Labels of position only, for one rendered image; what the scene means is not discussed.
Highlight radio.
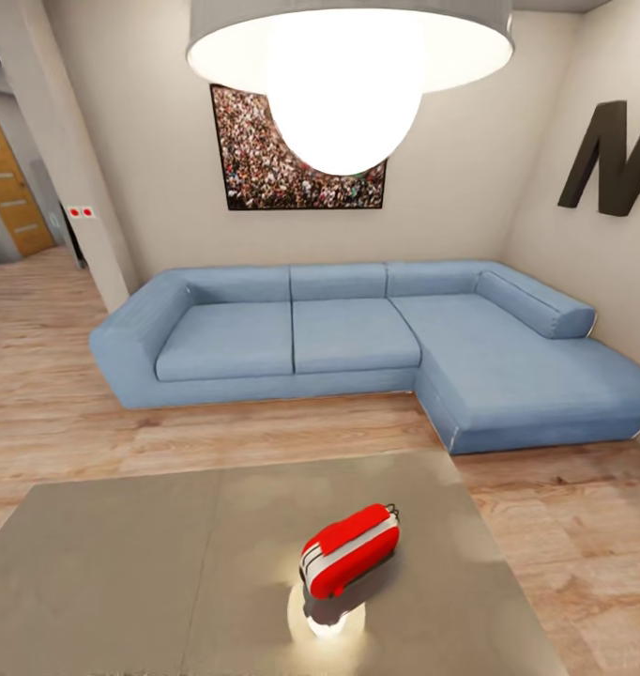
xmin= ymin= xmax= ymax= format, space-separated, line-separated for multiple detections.
xmin=298 ymin=504 xmax=400 ymax=600

